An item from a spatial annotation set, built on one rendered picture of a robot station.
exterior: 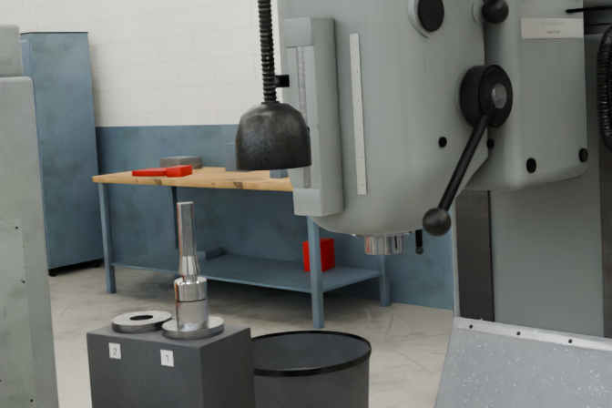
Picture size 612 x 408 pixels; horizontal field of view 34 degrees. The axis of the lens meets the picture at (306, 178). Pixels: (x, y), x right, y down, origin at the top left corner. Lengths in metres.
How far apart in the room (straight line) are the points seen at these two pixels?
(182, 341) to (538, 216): 0.54
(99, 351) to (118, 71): 7.05
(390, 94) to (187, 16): 6.79
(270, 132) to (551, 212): 0.65
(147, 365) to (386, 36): 0.64
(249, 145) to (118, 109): 7.63
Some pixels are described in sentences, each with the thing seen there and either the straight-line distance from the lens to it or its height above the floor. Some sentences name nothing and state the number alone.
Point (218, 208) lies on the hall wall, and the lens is 7.67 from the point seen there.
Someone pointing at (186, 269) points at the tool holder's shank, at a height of 1.23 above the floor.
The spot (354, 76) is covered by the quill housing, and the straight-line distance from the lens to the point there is 1.05.
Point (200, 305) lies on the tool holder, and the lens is 1.44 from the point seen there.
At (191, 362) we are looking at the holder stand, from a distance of 1.40.
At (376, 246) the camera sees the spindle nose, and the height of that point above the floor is 1.29.
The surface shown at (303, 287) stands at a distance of 6.12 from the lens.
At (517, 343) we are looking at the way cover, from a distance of 1.52.
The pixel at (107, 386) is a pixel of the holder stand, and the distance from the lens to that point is 1.52.
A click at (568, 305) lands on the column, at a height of 1.14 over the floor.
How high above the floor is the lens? 1.48
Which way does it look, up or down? 6 degrees down
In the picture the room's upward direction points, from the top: 3 degrees counter-clockwise
